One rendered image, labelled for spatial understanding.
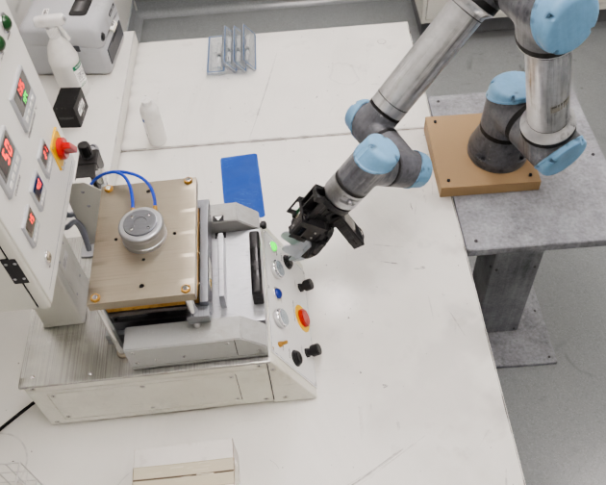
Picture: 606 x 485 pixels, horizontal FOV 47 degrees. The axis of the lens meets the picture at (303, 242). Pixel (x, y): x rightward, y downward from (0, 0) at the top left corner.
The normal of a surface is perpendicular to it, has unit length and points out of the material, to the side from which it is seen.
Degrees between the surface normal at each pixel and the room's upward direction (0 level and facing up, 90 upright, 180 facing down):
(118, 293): 0
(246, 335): 41
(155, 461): 1
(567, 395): 0
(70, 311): 90
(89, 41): 88
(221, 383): 90
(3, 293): 90
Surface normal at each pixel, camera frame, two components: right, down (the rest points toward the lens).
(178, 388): 0.09, 0.77
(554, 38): 0.41, 0.66
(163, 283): -0.06, -0.62
